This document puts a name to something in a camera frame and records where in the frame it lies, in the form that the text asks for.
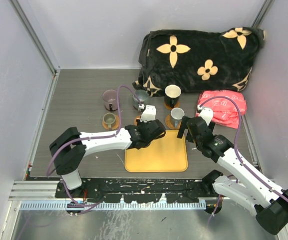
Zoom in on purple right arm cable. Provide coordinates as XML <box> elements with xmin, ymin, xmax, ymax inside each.
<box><xmin>196</xmin><ymin>95</ymin><xmax>288</xmax><ymax>224</ymax></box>

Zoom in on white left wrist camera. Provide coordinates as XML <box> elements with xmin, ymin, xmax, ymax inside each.
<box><xmin>141</xmin><ymin>105</ymin><xmax>157</xmax><ymax>123</ymax></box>

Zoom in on black cream mug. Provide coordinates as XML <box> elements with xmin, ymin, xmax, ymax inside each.
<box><xmin>164</xmin><ymin>84</ymin><xmax>181</xmax><ymax>107</ymax></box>

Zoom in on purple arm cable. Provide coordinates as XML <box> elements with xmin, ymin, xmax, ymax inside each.
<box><xmin>196</xmin><ymin>95</ymin><xmax>288</xmax><ymax>224</ymax></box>
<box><xmin>45</xmin><ymin>85</ymin><xmax>144</xmax><ymax>217</ymax></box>

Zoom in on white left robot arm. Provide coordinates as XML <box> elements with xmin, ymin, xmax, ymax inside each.
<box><xmin>49</xmin><ymin>119</ymin><xmax>166</xmax><ymax>198</ymax></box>

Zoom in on small grey-green mug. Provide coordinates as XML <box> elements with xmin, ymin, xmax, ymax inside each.
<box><xmin>102</xmin><ymin>113</ymin><xmax>116</xmax><ymax>125</ymax></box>

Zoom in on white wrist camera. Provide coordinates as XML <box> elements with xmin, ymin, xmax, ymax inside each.
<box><xmin>141</xmin><ymin>105</ymin><xmax>157</xmax><ymax>123</ymax></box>
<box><xmin>196</xmin><ymin>105</ymin><xmax>214</xmax><ymax>126</ymax></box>

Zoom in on large blue-grey mug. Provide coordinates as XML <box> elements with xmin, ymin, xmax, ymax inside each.
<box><xmin>132</xmin><ymin>89</ymin><xmax>149</xmax><ymax>111</ymax></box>

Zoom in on light wood coaster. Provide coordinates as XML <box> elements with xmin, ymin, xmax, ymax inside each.
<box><xmin>164</xmin><ymin>102</ymin><xmax>180</xmax><ymax>111</ymax></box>

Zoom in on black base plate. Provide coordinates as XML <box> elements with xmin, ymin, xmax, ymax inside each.
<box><xmin>69</xmin><ymin>178</ymin><xmax>218</xmax><ymax>204</ymax></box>

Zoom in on pink plastic bag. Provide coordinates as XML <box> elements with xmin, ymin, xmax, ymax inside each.
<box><xmin>197</xmin><ymin>90</ymin><xmax>247</xmax><ymax>129</ymax></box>

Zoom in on purple glass mug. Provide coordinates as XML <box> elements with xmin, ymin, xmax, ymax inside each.
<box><xmin>102</xmin><ymin>89</ymin><xmax>118</xmax><ymax>107</ymax></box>

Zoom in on grey white mug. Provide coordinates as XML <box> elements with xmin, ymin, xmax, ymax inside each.
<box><xmin>170</xmin><ymin>107</ymin><xmax>185</xmax><ymax>128</ymax></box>

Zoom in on black floral pillow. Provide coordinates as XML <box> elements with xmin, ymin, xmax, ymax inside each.
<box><xmin>132</xmin><ymin>27</ymin><xmax>266</xmax><ymax>97</ymax></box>

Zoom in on rattan coaster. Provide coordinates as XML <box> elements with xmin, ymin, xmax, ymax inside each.
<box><xmin>165</xmin><ymin>114</ymin><xmax>182</xmax><ymax>130</ymax></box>
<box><xmin>102</xmin><ymin>115</ymin><xmax>120</xmax><ymax>131</ymax></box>

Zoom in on yellow tray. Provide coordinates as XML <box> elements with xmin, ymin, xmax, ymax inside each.
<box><xmin>124</xmin><ymin>130</ymin><xmax>188</xmax><ymax>173</ymax></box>

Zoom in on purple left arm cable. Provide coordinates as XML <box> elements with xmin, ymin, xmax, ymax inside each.
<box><xmin>45</xmin><ymin>85</ymin><xmax>144</xmax><ymax>217</ymax></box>

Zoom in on orange wood coaster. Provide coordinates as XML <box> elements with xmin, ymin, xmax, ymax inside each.
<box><xmin>134</xmin><ymin>115</ymin><xmax>141</xmax><ymax>126</ymax></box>

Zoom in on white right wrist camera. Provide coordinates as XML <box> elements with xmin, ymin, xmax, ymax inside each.
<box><xmin>196</xmin><ymin>105</ymin><xmax>214</xmax><ymax>126</ymax></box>

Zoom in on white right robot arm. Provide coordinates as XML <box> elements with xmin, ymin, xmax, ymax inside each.
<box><xmin>177</xmin><ymin>116</ymin><xmax>288</xmax><ymax>235</ymax></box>

